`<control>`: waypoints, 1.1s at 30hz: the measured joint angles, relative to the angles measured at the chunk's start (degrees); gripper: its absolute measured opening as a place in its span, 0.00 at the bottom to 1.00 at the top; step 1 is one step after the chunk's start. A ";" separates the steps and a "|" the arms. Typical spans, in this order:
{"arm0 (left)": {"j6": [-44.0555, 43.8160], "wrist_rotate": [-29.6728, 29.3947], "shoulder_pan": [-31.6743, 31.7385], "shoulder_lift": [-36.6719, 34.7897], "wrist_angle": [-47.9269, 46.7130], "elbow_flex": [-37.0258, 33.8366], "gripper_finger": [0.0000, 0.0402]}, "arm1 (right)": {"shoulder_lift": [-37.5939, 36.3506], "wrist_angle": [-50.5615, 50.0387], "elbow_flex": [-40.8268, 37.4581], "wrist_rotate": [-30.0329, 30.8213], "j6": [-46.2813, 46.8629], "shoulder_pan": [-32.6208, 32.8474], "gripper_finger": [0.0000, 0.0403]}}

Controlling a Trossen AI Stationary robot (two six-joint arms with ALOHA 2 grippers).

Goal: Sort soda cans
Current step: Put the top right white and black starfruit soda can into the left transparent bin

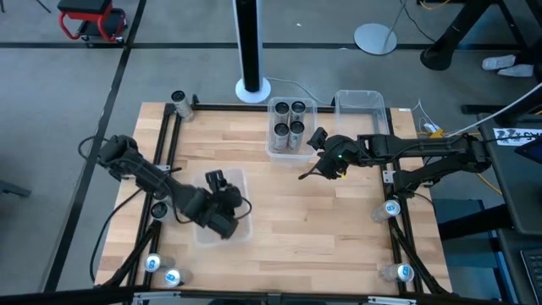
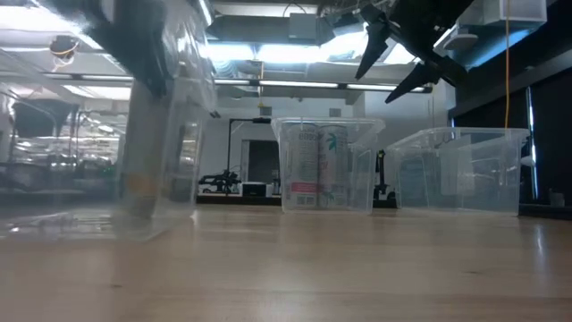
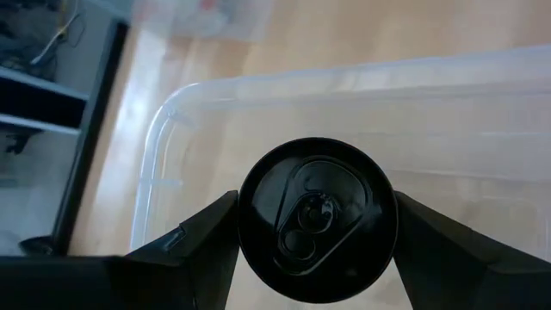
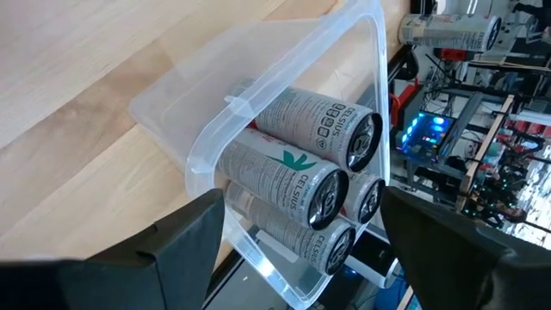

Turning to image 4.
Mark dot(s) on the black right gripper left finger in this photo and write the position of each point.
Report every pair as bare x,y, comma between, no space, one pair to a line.
150,275

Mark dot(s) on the white red-print soda can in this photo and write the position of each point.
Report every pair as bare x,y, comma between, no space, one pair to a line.
366,198
280,232
310,125
275,176

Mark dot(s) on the computer with blue lights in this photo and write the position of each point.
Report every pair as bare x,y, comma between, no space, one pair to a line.
426,133

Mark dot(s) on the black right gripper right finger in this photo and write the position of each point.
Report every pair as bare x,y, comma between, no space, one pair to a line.
465,275

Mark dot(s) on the clear plastic bin white label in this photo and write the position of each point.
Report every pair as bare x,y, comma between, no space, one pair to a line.
193,99

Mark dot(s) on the white yellow-print soda can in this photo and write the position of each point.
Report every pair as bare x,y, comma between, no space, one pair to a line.
447,32

